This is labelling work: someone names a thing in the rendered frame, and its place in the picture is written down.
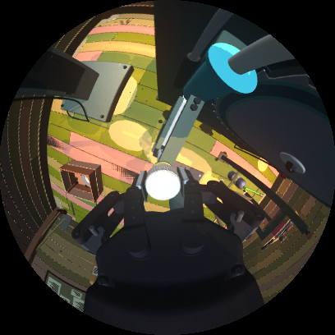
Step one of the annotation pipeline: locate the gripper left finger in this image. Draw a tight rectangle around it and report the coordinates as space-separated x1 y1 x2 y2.
71 171 151 251

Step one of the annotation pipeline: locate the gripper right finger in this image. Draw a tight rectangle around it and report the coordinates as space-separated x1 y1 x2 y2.
177 167 272 234

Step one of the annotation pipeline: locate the grey saw hub washer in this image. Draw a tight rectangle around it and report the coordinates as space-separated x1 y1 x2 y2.
279 151 306 175

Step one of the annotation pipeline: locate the dark round saw blade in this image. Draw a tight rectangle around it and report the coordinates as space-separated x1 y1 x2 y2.
217 79 335 209

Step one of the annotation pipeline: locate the brown wooden open box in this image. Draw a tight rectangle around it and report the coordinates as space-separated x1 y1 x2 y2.
58 160 104 204

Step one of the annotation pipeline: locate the green thin rod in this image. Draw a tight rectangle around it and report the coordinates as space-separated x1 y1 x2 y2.
244 185 266 198

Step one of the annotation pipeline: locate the long dark bar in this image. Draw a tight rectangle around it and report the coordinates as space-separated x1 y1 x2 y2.
216 151 313 236

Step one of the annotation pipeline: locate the white slim rod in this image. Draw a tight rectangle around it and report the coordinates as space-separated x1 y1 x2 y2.
161 98 188 150

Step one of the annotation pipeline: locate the red flat tool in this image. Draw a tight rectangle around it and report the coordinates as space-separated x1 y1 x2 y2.
269 218 294 241

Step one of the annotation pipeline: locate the notice board with papers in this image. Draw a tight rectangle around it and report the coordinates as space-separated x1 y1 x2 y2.
44 269 87 313

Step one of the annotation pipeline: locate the cyan tapered housing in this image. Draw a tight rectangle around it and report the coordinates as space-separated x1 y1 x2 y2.
182 42 259 103

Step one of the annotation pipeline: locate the grey plate with screws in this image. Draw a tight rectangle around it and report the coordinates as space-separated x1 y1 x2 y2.
60 60 135 123

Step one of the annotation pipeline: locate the dark machine column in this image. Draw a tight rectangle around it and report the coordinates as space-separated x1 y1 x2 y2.
153 0 220 110

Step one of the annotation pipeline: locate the dark box housing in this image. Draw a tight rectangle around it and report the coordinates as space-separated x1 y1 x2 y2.
16 46 100 101

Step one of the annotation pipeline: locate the light grey round tube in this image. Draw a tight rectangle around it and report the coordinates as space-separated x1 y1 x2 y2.
227 34 296 76

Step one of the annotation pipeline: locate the dark grey round tube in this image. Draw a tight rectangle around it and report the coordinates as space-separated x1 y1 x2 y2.
187 7 228 62

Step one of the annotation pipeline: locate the grey-green bracket plate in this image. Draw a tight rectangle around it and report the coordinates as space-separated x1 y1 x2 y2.
152 94 204 165

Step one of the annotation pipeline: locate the black cable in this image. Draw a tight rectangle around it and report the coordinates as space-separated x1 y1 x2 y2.
16 97 90 122

